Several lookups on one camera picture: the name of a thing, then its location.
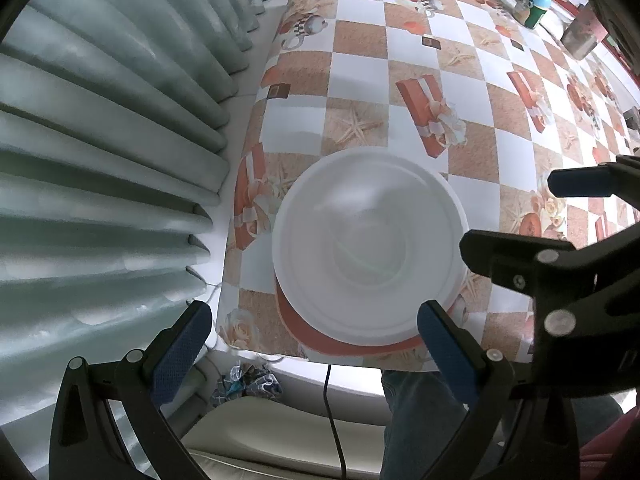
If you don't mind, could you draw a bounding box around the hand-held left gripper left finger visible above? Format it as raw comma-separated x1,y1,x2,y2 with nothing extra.
48,300,213,480

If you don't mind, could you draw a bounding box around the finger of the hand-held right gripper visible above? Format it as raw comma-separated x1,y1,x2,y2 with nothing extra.
459,229,597,347
548,155,640,221

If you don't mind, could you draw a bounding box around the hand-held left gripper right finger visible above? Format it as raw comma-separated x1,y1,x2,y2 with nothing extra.
416,300,581,480

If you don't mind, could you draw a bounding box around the white round bowl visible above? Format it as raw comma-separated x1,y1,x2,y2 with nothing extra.
271,147,469,347

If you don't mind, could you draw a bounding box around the person's blue jeans leg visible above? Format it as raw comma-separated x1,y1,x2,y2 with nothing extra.
380,369,626,480

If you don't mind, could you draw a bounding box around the patterned crumpled cloth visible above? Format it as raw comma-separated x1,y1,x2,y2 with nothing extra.
212,365,283,408

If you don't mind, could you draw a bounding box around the person's dark red garment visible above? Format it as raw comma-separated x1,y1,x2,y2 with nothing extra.
580,405,640,480

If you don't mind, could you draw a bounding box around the cream sofa cushion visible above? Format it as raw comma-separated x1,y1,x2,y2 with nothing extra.
182,395,388,480

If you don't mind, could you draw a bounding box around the metal cup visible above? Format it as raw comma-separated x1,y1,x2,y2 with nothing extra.
560,5,608,61

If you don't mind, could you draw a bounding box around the green bottle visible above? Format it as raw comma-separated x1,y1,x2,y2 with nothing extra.
515,0,551,28

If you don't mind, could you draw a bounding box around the grey-green curtain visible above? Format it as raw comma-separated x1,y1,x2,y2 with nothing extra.
0,0,281,480

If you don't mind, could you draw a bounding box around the checkered printed tablecloth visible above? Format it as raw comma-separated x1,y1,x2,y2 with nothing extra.
215,0,640,376

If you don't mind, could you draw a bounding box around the black cable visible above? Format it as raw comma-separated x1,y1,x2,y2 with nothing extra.
322,364,348,480

